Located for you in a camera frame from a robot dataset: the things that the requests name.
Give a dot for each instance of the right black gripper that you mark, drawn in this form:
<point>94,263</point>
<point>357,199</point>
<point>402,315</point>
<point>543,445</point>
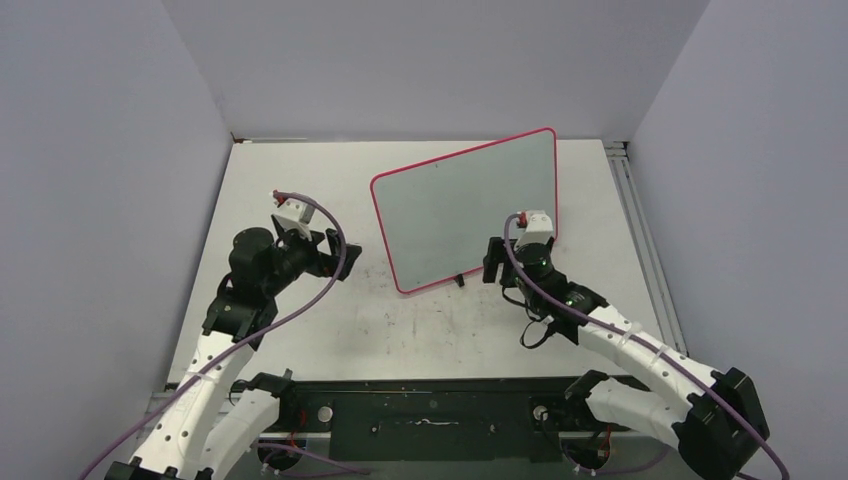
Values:
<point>498,252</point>

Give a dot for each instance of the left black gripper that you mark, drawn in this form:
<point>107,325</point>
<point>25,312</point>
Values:
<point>320,264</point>

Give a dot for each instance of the pink framed whiteboard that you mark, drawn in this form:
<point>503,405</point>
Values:
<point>436,216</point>

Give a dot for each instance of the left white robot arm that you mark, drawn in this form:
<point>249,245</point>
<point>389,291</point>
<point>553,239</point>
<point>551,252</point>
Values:
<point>189,439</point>

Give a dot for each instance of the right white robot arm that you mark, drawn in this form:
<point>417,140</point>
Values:
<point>714,420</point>

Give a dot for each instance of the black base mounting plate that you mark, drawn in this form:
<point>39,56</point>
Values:
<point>436,420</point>

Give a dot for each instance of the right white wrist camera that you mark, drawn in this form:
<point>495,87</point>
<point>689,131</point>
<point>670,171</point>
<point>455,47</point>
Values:
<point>536,227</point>

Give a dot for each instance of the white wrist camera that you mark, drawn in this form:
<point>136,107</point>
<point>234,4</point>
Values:
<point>536,227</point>
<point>292,217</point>

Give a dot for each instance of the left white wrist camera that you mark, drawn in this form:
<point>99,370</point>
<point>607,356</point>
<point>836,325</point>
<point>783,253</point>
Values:
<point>292,217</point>

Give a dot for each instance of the aluminium rail frame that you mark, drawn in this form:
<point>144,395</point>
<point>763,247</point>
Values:
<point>364,329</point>

